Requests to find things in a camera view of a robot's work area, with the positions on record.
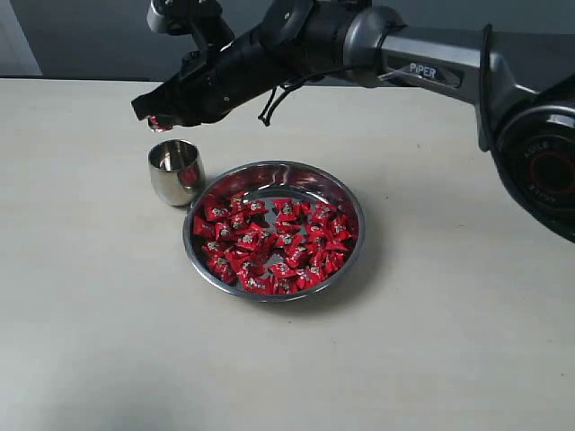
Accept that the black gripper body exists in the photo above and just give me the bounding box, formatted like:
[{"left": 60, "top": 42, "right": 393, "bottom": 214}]
[{"left": 164, "top": 26, "right": 288, "bottom": 128}]

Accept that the red candy top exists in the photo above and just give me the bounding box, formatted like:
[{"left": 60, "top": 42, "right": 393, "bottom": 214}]
[{"left": 147, "top": 116, "right": 173, "bottom": 133}]

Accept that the red candy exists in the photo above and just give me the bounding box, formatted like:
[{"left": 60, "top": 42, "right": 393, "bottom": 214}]
[
  {"left": 147, "top": 116, "right": 173, "bottom": 133},
  {"left": 239, "top": 273, "right": 273, "bottom": 295},
  {"left": 192, "top": 215, "right": 215, "bottom": 241},
  {"left": 329, "top": 214, "right": 352, "bottom": 242},
  {"left": 204, "top": 204, "right": 231, "bottom": 223},
  {"left": 235, "top": 223, "right": 268, "bottom": 251}
]

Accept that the round stainless steel plate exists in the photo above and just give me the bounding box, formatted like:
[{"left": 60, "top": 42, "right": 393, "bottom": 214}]
[{"left": 183, "top": 161, "right": 365, "bottom": 303}]

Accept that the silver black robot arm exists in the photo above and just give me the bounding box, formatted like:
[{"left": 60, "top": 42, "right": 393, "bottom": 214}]
[{"left": 132, "top": 1, "right": 574, "bottom": 240}]

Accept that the stainless steel cup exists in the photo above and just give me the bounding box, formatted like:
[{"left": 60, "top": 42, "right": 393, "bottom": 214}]
[{"left": 147, "top": 139, "right": 206, "bottom": 207}]

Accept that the red wrapped candy upper left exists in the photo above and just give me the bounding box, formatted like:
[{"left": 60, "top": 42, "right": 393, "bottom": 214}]
[{"left": 204, "top": 204, "right": 231, "bottom": 223}]

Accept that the red wrapped candy far left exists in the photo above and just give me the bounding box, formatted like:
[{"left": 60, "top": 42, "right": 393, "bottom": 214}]
[{"left": 192, "top": 215, "right": 215, "bottom": 241}]

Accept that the red wrapped candy centre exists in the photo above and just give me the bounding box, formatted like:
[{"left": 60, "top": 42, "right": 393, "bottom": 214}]
[{"left": 235, "top": 223, "right": 268, "bottom": 251}]

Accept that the red wrapped candy bottom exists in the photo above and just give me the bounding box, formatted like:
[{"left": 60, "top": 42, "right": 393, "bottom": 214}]
[{"left": 239, "top": 273, "right": 273, "bottom": 295}]

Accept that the red wrapped candy right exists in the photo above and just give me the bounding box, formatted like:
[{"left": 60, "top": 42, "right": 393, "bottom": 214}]
[{"left": 329, "top": 214, "right": 352, "bottom": 242}]

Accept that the black cable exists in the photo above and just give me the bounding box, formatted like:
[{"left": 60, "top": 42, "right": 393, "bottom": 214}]
[{"left": 257, "top": 65, "right": 374, "bottom": 128}]

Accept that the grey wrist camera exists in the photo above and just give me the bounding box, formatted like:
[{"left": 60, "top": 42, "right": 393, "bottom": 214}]
[{"left": 146, "top": 0, "right": 223, "bottom": 35}]

